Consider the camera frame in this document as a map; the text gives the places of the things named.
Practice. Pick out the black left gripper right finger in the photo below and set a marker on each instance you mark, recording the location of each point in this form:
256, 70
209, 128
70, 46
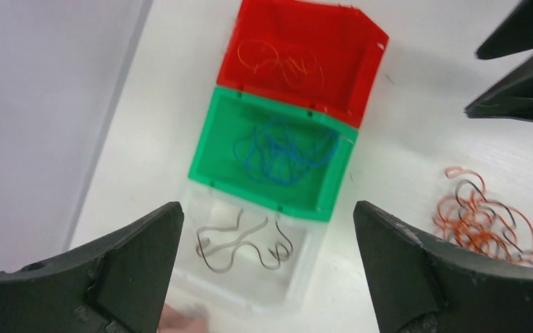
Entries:
420, 283

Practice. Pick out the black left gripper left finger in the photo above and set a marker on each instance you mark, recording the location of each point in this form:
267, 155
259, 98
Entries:
116, 283

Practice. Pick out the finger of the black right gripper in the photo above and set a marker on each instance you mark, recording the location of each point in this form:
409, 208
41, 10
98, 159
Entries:
513, 35
509, 98

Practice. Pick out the pink cloth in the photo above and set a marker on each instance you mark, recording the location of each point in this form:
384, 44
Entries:
172, 321

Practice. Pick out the clear plastic bin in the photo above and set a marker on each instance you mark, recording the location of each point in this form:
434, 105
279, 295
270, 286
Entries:
244, 258

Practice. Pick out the green plastic bin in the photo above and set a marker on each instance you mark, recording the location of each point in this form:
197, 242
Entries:
276, 155

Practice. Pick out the red plastic bin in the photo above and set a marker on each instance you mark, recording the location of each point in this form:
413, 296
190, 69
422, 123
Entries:
324, 57

